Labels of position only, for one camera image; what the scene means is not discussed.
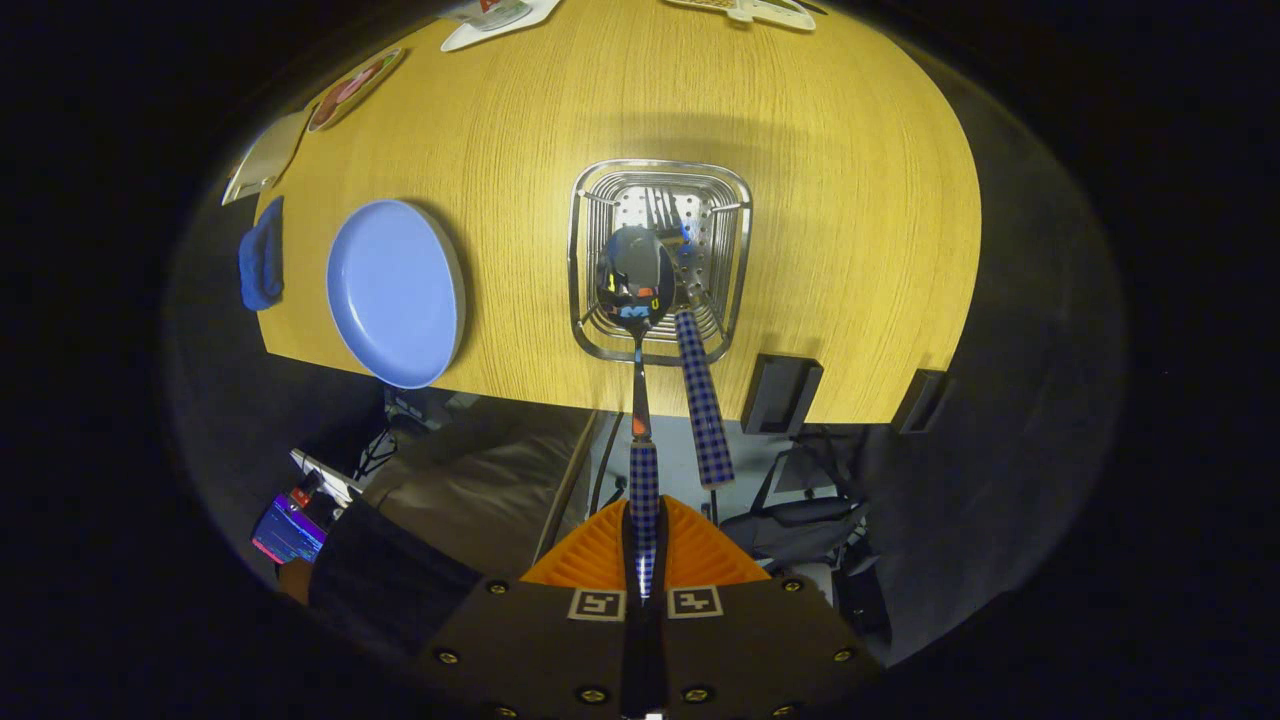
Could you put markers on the white flat panel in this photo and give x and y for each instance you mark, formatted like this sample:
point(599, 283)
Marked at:
point(325, 475)

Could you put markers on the blue folded cloth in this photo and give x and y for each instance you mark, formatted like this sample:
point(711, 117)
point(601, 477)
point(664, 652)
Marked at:
point(262, 255)

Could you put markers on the white square coaster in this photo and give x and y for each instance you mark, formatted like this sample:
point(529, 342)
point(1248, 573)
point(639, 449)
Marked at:
point(468, 38)

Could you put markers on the laptop with lit screen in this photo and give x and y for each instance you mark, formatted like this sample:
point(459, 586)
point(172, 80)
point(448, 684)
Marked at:
point(290, 530)

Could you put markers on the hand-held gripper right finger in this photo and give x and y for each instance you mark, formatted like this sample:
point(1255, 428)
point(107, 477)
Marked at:
point(760, 650)

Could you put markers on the white toaster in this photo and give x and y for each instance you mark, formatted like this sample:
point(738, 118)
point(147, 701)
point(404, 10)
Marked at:
point(270, 155)

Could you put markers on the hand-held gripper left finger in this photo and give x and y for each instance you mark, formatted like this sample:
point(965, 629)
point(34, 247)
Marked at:
point(530, 650)

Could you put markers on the person's tan trouser leg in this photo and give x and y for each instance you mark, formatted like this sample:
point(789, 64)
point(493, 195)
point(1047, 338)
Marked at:
point(480, 480)

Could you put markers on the grey metal table leg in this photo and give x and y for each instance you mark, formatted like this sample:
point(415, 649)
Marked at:
point(570, 480)

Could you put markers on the blue round plate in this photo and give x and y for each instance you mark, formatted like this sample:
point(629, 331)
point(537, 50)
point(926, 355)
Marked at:
point(395, 290)

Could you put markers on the black table bracket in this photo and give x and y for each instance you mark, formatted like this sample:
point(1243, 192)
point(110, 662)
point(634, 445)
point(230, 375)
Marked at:
point(780, 395)
point(920, 400)

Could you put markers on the oval plate of food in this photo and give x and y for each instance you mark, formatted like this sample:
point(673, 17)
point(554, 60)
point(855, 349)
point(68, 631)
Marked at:
point(350, 90)

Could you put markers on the person's dark sleeve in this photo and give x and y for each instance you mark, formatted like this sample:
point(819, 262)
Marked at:
point(390, 580)

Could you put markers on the white divided bean dish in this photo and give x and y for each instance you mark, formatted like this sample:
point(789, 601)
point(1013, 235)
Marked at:
point(770, 15)

